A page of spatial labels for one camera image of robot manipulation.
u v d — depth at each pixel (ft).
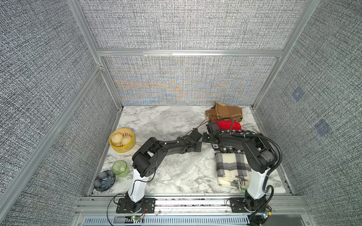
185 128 3.38
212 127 2.62
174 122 3.61
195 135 2.49
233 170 2.63
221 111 3.72
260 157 1.67
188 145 2.30
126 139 3.03
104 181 2.64
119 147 3.07
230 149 2.95
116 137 3.05
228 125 3.42
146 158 1.69
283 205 2.46
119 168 2.86
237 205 2.40
